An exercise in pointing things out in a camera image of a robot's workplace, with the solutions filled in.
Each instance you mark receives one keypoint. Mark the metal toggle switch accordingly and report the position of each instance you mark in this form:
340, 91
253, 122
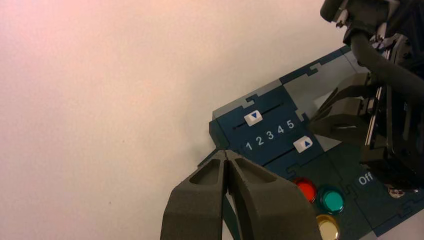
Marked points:
396, 192

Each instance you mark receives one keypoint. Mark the white slider knob down arrow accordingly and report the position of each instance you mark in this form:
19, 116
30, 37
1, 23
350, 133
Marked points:
253, 118

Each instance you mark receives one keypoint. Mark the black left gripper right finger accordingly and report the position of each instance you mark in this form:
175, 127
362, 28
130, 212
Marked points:
275, 212

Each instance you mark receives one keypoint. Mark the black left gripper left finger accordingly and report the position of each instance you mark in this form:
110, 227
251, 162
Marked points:
195, 212

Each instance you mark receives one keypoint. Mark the yellow push button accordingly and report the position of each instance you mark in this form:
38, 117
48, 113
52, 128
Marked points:
328, 228

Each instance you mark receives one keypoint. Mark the white slider knob up arrow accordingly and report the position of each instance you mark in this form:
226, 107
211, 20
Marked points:
302, 144

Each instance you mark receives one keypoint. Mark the red push button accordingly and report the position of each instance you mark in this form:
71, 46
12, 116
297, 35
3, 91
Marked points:
306, 190

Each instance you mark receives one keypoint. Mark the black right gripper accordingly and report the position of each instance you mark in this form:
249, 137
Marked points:
400, 132

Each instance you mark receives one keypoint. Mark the blue grey control box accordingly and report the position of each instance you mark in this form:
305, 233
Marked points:
331, 159

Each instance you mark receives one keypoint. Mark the green push button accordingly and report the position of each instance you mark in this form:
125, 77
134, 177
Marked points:
332, 200

